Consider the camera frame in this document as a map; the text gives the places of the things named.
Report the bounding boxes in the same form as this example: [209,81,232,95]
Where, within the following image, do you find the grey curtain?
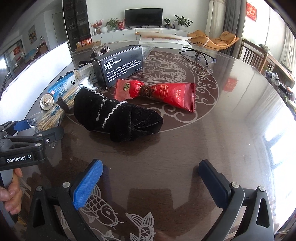
[223,0,242,42]

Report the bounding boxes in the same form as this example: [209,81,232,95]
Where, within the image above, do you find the black television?
[124,8,163,27]

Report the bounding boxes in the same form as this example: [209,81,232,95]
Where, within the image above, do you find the clear plastic bag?
[141,44,155,62]

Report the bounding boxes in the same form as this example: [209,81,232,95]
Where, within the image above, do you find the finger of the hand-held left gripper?
[0,119,31,138]
[5,127,65,149]

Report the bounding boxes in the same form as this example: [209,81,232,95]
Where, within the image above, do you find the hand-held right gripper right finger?
[198,159,274,241]

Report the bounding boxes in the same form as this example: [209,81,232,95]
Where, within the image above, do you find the framed wall painting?
[28,25,37,44]

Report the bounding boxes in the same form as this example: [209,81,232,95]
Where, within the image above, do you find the orange lounge chair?
[187,30,240,50]

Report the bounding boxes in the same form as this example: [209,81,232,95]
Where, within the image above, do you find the black frame glasses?
[179,46,218,72]

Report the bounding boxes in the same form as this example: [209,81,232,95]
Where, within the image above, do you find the assorted clutter pile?
[265,70,296,109]

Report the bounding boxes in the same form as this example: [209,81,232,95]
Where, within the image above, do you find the blue white medicine box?
[47,71,102,100]

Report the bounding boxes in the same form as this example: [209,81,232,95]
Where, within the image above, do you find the black display cabinet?
[62,0,91,52]

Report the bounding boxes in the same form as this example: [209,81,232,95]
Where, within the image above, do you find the red wall decoration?
[246,2,258,22]

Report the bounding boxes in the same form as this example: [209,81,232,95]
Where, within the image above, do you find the white storage box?
[0,41,75,130]

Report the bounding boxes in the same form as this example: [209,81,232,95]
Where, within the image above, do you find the red flower vase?
[91,20,103,35]

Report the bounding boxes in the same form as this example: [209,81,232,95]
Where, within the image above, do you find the white television cabinet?
[91,28,192,43]

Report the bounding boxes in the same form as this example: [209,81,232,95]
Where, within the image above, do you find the round silver metal disc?
[39,93,55,110]

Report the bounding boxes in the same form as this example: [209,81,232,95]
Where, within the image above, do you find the black printed box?
[91,45,143,88]

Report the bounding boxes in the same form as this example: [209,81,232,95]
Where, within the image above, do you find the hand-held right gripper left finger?
[26,159,103,241]

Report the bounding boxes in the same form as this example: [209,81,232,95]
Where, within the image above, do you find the clear hair clip rhinestone bow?
[92,44,112,56]

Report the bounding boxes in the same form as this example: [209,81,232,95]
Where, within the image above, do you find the beige cardboard sheet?
[135,31,190,42]

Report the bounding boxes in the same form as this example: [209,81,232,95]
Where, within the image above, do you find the black velvet cloth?
[73,88,164,143]

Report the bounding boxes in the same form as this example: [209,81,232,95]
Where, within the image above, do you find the red snack packet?
[114,79,197,113]

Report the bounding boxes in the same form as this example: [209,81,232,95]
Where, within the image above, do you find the person's left hand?
[0,168,23,215]

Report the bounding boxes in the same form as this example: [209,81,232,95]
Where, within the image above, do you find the brown cardboard box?
[75,40,102,52]

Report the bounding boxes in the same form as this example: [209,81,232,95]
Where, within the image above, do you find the clear toothpick packet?
[29,76,89,133]

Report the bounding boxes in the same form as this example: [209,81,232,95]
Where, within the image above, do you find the green potted plant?
[105,19,119,30]

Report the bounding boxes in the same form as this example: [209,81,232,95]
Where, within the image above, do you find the white door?
[52,11,64,43]

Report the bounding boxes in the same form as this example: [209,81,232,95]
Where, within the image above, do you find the large leafy potted plant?
[173,15,193,30]

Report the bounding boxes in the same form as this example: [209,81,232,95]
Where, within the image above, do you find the wooden chair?
[242,39,269,72]

